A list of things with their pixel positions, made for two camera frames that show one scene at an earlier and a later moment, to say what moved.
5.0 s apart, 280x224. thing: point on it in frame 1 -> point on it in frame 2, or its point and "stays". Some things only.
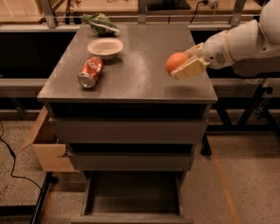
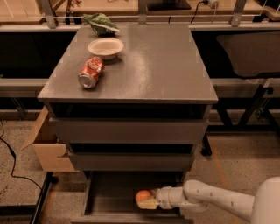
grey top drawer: [125, 130] stays
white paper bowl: [107, 48] stays
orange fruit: [174, 60] -> [143, 195]
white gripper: [215, 52] -> [164, 197]
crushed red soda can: [89, 72] stays
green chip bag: [101, 25] stays
